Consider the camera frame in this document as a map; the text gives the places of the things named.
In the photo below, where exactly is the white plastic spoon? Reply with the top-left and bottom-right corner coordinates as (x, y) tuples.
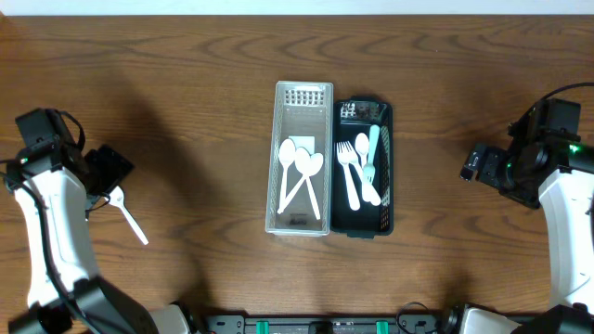
(354, 132), (380, 205)
(108, 186), (149, 245)
(363, 124), (380, 184)
(278, 138), (296, 213)
(282, 176), (305, 212)
(295, 148), (324, 220)

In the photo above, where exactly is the white plastic fork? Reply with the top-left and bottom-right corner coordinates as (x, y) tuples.
(341, 141), (381, 206)
(337, 141), (360, 211)

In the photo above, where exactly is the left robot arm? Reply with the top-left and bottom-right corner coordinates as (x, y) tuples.
(2, 109), (159, 333)

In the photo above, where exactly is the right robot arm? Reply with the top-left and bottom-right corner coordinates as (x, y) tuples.
(448, 98), (593, 333)

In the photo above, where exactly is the black perforated plastic basket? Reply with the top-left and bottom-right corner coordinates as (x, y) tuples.
(330, 96), (394, 238)

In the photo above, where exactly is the clear perforated plastic basket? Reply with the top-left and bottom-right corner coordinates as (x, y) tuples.
(265, 81), (333, 237)

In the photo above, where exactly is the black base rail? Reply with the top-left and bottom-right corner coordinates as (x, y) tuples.
(205, 314), (442, 334)

